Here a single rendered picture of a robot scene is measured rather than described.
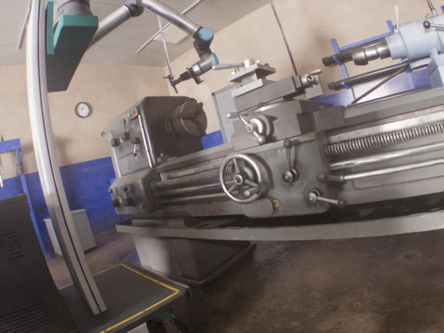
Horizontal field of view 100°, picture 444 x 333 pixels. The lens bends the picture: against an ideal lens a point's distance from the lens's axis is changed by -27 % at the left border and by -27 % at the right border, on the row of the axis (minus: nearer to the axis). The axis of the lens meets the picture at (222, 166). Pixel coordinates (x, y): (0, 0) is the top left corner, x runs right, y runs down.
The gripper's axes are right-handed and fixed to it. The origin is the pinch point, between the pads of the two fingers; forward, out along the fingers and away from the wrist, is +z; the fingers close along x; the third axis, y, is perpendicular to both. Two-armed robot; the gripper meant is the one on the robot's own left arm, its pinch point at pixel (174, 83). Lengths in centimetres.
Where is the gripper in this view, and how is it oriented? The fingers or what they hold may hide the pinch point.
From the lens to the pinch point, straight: 177.3
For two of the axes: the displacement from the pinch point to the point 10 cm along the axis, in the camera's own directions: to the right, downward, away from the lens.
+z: -8.6, 3.7, 3.6
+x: -2.0, 4.1, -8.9
